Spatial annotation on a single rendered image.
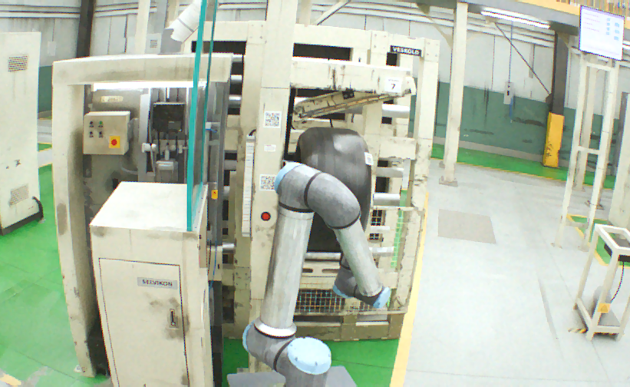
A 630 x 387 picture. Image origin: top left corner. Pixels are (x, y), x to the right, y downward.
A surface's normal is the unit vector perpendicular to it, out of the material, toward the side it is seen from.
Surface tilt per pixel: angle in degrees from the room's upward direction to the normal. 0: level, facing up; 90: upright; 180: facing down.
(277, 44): 90
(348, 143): 30
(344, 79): 90
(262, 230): 90
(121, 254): 90
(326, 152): 43
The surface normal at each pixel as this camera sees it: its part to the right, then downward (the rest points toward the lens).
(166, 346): 0.13, 0.29
